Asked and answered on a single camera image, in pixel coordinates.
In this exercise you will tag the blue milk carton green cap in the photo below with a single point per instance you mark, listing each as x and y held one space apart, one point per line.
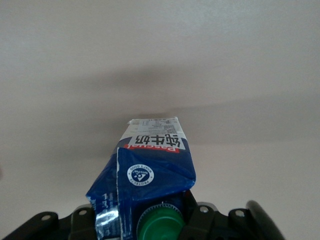
150 170

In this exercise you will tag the table cover sheet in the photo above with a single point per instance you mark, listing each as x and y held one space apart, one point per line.
75 75

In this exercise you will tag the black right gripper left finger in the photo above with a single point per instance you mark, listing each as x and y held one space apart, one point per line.
80 225

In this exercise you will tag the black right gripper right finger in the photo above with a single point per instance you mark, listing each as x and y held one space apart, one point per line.
210 222

